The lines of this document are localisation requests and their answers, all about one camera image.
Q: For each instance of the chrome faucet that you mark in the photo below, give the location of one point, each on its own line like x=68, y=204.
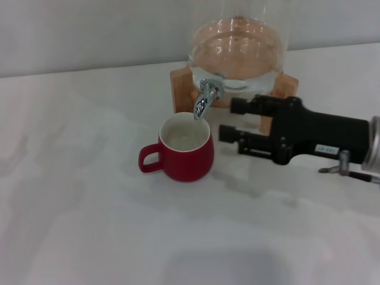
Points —
x=203, y=101

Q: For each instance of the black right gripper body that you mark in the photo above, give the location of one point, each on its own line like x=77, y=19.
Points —
x=311, y=133

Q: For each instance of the wooden dispenser stand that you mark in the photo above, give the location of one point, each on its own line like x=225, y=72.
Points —
x=181, y=89

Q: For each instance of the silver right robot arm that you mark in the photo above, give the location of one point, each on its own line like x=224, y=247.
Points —
x=373, y=145

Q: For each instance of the red ceramic cup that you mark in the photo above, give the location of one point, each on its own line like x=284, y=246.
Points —
x=190, y=163

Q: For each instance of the silver right wrist connector plug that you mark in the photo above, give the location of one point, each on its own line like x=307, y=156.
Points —
x=343, y=163

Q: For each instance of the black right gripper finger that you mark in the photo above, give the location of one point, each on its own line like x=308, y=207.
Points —
x=255, y=142
x=252, y=106

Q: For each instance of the glass water dispenser jar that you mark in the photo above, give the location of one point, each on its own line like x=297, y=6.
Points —
x=237, y=50

